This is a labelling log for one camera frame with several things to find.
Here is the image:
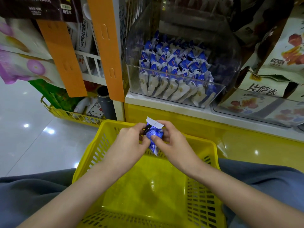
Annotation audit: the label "yellow plastic shopping basket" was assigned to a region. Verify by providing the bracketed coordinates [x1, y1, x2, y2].
[71, 119, 228, 228]

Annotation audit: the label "dark grey cylinder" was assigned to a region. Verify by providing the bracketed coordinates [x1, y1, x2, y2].
[97, 86, 117, 121]

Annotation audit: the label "orange hanging strip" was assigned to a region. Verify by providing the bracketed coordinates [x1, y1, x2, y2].
[37, 19, 87, 98]

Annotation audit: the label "store shelf with yellow base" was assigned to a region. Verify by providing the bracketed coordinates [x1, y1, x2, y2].
[85, 0, 304, 174]

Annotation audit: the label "clear plastic bin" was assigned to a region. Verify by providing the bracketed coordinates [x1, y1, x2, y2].
[213, 88, 304, 127]
[123, 4, 243, 110]

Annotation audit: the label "green snack bags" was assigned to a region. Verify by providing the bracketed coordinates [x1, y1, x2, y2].
[28, 78, 79, 111]

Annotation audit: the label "orange shelf post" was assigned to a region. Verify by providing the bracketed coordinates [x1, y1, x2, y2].
[86, 0, 125, 103]

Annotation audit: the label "person's right forearm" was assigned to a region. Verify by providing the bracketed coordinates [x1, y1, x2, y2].
[190, 161, 304, 228]

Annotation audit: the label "row of fruit print bags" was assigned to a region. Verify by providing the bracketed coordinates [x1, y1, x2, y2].
[214, 16, 304, 126]

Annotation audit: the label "blue white snack packet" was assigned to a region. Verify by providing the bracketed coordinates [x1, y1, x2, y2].
[144, 117, 165, 156]

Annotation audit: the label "white card packet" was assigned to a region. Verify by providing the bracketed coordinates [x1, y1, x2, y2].
[76, 19, 96, 53]

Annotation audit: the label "white cartoon print packet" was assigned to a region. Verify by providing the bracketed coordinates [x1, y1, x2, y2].
[73, 96, 105, 118]

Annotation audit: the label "pile of blue snack packets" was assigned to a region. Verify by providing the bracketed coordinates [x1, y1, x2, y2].
[138, 31, 219, 108]

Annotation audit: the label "yellow floor basket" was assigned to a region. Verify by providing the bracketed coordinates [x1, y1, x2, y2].
[40, 95, 107, 127]

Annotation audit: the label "white wire rack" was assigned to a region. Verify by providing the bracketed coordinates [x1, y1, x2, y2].
[75, 50, 106, 86]

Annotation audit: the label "row of small brown packets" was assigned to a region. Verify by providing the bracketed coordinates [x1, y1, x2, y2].
[161, 0, 233, 11]

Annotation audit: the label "person's right hand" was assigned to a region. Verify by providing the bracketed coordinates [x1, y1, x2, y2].
[151, 120, 206, 176]

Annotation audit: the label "grey trousers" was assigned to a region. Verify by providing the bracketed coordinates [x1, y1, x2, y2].
[0, 159, 304, 228]

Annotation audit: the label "black potato stick bag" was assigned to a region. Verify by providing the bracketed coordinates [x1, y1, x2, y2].
[0, 0, 86, 22]

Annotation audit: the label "person's left forearm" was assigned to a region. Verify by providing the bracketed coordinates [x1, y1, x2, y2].
[16, 161, 124, 228]

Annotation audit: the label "person's left hand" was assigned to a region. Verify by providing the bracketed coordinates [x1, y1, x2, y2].
[104, 122, 152, 176]

